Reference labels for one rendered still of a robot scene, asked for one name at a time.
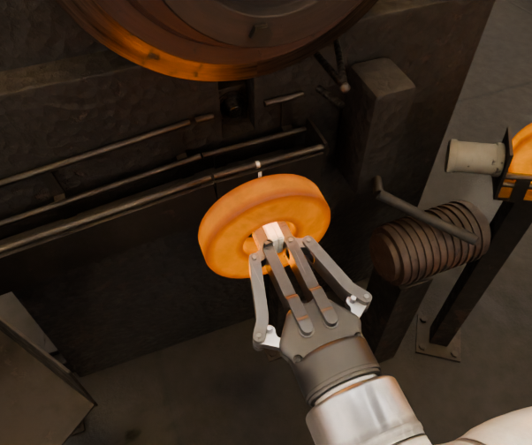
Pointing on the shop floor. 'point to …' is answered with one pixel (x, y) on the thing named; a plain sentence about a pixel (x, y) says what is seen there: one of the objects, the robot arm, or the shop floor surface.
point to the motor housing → (414, 268)
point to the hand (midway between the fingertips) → (265, 222)
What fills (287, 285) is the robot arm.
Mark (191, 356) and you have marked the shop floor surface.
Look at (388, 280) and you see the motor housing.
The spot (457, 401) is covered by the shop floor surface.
